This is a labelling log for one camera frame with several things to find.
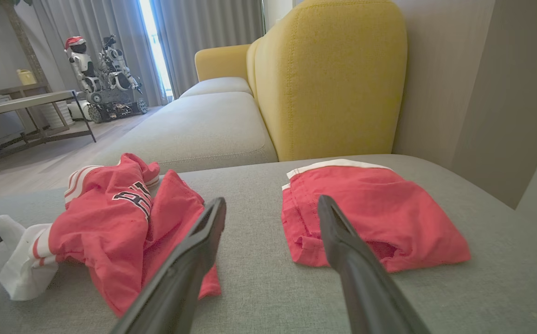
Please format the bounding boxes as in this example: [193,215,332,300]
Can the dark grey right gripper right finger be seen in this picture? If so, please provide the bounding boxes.
[317,195,431,334]

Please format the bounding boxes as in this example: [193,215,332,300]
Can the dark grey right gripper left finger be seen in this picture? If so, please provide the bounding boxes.
[110,197,227,334]

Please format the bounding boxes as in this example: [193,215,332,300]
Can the red shorts white trim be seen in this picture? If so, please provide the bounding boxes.
[281,159,472,273]

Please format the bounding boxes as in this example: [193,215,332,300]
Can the red jersey shirt white sleeves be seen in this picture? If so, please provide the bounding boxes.
[0,153,222,318]

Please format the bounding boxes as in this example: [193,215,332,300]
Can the large grey sofa ottoman cushion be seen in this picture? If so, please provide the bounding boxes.
[0,154,537,334]

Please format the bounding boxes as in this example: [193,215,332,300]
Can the white ribbed cylinder appliance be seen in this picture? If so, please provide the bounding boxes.
[40,100,73,129]

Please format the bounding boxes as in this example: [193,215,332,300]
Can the grey sofa seat cushion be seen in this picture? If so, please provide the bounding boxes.
[94,92,279,173]
[179,77,253,99]

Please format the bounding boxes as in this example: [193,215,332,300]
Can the small wooden side table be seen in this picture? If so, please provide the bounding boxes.
[0,83,52,100]

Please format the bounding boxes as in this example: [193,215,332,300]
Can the black wheeled robot cart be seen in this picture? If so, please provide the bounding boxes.
[87,87,149,124]

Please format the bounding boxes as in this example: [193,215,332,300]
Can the white robot with red hat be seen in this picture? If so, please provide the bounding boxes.
[64,36,104,93]

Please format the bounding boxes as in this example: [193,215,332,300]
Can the indoor tree with trunk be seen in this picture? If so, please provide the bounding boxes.
[0,0,50,89]

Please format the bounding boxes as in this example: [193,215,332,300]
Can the large yellow sofa back cushion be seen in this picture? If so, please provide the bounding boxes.
[253,0,408,162]

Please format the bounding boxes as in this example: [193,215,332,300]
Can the white black humanoid robot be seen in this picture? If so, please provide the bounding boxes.
[99,35,142,91]

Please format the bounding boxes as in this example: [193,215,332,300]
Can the grey window curtain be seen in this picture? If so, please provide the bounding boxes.
[150,0,265,99]

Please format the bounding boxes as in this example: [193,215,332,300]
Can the wheeled robot with red cap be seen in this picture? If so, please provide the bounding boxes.
[32,0,168,107]

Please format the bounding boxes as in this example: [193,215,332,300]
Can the grey table black metal frame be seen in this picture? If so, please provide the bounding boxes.
[0,90,97,173]

